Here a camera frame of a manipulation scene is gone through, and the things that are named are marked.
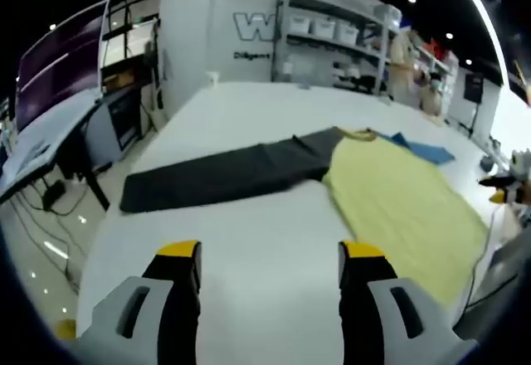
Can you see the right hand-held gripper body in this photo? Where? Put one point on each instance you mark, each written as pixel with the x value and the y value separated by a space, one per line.
pixel 522 164

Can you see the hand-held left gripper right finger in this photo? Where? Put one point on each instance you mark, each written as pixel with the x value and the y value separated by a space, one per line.
pixel 361 298

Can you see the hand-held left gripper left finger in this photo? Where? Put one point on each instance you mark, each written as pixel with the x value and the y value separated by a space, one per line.
pixel 178 298

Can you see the yellow garment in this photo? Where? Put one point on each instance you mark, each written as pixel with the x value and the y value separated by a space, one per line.
pixel 398 207

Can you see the black sign on stand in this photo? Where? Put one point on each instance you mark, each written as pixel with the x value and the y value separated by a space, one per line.
pixel 474 87

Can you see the white shelf unit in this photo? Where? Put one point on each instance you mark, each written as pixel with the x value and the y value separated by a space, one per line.
pixel 439 66

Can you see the dark grey cloth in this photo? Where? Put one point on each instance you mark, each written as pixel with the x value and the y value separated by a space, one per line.
pixel 224 174

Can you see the ceiling light strip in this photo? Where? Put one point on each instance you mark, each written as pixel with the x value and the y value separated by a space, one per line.
pixel 485 12

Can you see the black power strip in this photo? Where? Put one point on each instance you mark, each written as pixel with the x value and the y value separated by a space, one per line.
pixel 53 195

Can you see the black monitor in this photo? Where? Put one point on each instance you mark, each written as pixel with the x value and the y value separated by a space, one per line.
pixel 123 118

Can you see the white desk with black legs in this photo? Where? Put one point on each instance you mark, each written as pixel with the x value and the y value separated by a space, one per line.
pixel 45 141

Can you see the small grey object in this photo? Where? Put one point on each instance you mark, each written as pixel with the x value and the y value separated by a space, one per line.
pixel 304 84

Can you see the white cup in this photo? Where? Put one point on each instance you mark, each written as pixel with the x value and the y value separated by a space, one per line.
pixel 212 78

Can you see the cardboard box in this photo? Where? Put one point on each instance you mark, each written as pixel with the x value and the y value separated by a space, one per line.
pixel 118 81

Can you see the large dark display screen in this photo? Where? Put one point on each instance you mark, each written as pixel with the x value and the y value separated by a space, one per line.
pixel 58 62

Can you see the grey metal shelf rack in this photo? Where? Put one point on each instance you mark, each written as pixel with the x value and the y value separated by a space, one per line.
pixel 284 29

